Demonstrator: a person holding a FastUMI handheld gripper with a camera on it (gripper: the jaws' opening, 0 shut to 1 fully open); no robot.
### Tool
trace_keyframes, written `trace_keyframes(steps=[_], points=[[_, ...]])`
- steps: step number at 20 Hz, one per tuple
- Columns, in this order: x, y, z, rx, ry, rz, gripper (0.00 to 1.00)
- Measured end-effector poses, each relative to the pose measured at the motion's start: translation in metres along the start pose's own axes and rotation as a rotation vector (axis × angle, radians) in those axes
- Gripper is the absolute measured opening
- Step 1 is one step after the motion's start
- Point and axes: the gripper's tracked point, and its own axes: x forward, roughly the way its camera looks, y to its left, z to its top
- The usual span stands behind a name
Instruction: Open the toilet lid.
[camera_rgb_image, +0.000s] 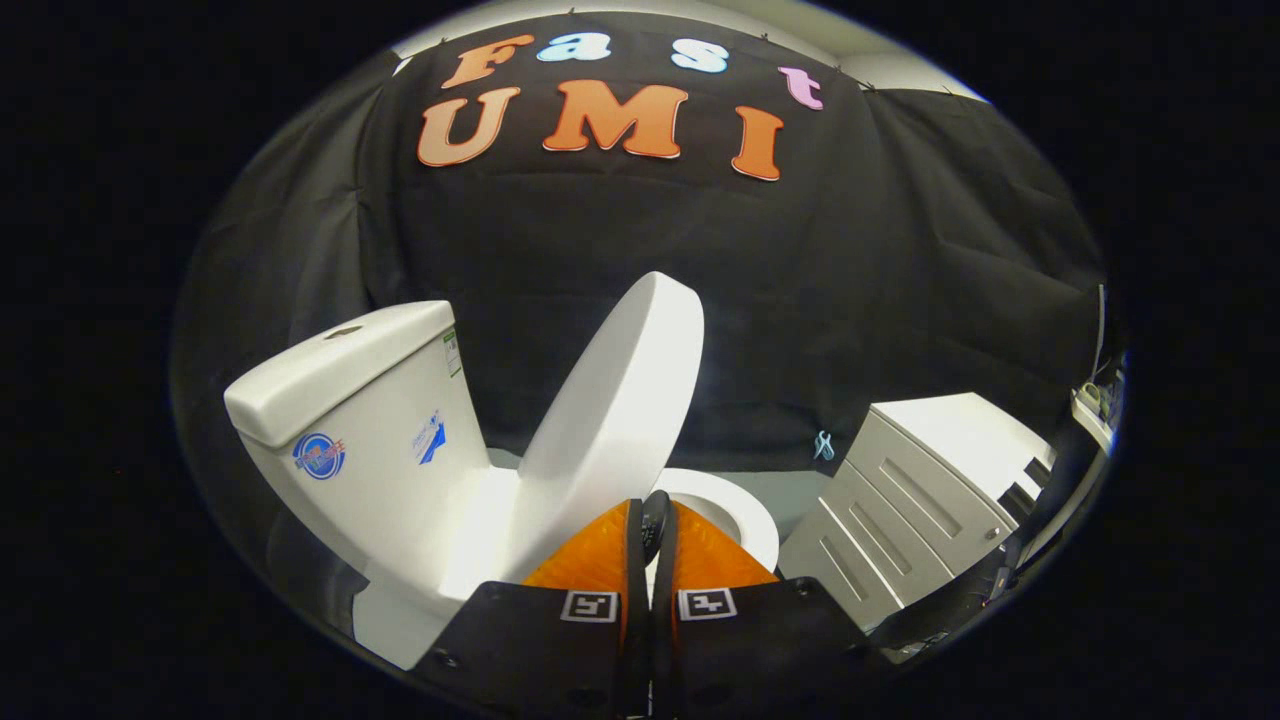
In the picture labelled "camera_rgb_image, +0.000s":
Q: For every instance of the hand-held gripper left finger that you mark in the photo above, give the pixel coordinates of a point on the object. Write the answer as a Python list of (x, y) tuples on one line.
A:
[(540, 640)]

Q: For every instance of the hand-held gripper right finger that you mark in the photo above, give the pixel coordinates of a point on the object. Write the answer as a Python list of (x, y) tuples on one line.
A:
[(760, 640)]

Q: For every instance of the white toilet seat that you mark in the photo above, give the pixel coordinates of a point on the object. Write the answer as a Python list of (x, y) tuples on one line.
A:
[(745, 510)]

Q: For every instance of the white toilet tank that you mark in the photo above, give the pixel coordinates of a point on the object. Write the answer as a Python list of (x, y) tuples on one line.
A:
[(370, 440)]

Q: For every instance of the small light blue ribbon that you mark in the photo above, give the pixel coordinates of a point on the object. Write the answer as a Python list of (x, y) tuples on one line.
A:
[(823, 446)]

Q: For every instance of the white drawer cabinet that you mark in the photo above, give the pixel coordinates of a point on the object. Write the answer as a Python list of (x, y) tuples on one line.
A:
[(930, 490)]

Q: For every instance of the black backdrop cloth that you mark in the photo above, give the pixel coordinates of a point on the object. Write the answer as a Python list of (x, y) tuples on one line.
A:
[(700, 300)]

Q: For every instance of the white shelf with small items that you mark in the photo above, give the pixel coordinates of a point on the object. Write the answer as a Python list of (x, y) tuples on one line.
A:
[(1098, 410)]

